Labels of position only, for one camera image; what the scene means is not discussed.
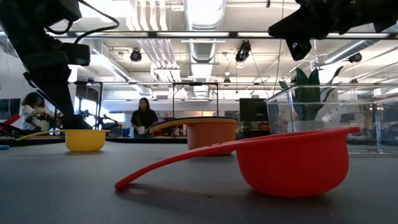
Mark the clear plastic basket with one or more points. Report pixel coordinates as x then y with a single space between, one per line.
280 118

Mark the yellow measuring cup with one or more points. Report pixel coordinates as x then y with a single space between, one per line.
85 141

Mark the green measuring cup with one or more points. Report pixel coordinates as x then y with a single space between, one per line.
205 119

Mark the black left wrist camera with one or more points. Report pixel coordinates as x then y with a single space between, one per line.
77 54

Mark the black overhead camera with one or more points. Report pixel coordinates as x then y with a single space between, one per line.
243 51

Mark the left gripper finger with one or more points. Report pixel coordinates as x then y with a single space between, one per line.
46 92
62 99

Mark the black ceiling spotlight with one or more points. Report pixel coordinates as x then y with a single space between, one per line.
355 57
136 56

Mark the dark grey table mat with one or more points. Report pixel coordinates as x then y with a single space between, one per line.
62 186

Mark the black aluminium table frame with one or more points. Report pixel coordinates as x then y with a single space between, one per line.
124 140

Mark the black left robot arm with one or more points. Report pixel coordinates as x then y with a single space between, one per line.
18 15

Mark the black background robot arm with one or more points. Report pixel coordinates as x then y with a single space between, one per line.
40 119
102 119

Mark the black monitor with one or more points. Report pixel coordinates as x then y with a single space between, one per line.
253 110

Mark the silver ventilation duct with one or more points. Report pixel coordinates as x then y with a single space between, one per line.
348 49
202 53

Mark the person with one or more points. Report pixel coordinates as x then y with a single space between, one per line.
32 107
143 119

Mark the red flat object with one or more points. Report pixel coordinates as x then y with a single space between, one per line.
11 120

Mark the red measuring cup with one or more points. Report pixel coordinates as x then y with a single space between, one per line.
292 168

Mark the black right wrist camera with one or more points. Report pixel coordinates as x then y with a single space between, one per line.
298 48

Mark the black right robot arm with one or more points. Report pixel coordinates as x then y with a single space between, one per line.
387 12

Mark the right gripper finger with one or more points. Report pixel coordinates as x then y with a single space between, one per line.
304 31
298 20

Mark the dark wall screen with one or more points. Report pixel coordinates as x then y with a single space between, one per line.
9 107

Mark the green plant in white pot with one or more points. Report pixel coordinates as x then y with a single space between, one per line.
306 93

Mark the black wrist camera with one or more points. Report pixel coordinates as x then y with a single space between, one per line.
77 54
298 48

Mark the black metal frame stand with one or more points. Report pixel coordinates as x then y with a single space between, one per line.
100 102
173 99

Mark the orange measuring cup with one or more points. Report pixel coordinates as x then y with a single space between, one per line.
211 137

